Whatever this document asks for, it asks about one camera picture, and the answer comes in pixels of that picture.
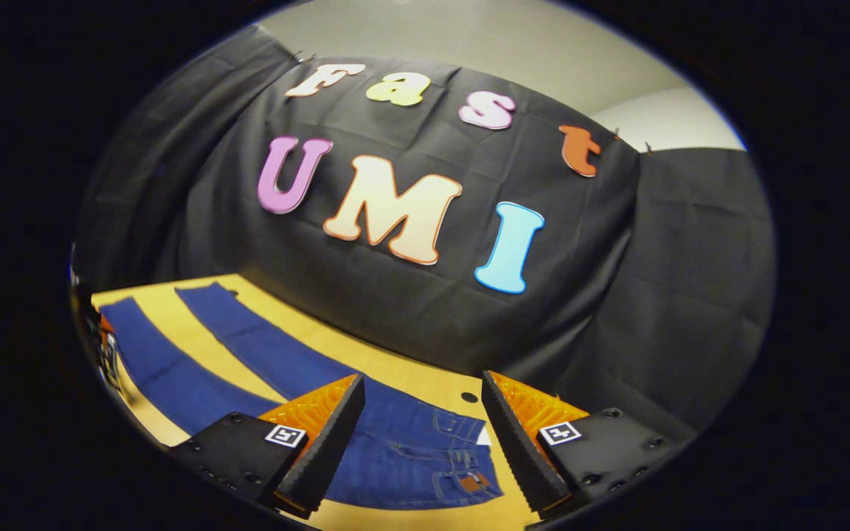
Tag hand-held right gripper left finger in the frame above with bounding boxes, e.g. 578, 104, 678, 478
170, 373, 367, 519

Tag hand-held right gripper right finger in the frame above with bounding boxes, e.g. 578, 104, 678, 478
481, 370, 691, 518

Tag blue jeans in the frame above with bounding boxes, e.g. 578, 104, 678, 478
98, 282, 505, 511

